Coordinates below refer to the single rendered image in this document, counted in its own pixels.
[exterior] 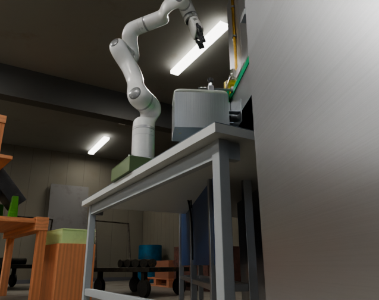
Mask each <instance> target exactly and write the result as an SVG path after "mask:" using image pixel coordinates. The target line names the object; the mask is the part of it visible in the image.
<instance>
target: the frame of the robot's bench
mask: <svg viewBox="0 0 379 300"><path fill-rule="evenodd" d="M238 161H240V145H239V143H234V142H228V140H225V139H216V140H214V141H212V143H211V144H209V145H207V146H206V147H204V148H202V149H200V150H198V151H196V152H194V153H192V154H190V155H188V156H186V157H184V158H182V159H180V160H178V161H176V162H174V163H172V164H171V165H169V166H167V167H165V168H163V169H161V170H159V171H157V172H156V173H154V174H151V175H150V176H148V177H145V178H144V179H142V180H139V181H138V182H136V183H134V184H132V185H130V186H128V187H126V188H124V189H123V190H121V191H119V192H117V193H115V194H113V195H111V196H109V197H107V198H105V199H103V200H101V201H99V202H97V203H95V204H93V205H90V206H89V217H88V225H87V239H86V254H85V262H84V276H83V290H82V300H90V297H93V298H98V299H102V300H154V299H148V298H141V297H137V296H131V295H124V294H120V293H114V292H107V291H103V290H97V289H91V288H90V286H91V276H92V261H93V246H94V237H95V221H96V215H100V216H102V215H103V214H104V211H105V210H108V209H110V208H112V207H114V206H117V205H119V204H122V203H123V202H126V201H129V200H131V199H133V198H135V197H138V196H140V195H143V194H144V193H147V192H150V191H152V190H154V189H156V188H159V187H161V186H163V185H166V184H168V183H171V182H173V181H175V180H177V179H180V178H182V177H184V176H187V175H189V174H192V173H194V172H196V171H198V170H201V169H203V168H205V167H208V166H210V165H212V173H213V193H214V231H215V269H216V290H217V300H236V296H235V282H234V257H233V232H232V218H231V193H230V167H229V162H232V163H236V162H238Z"/></svg>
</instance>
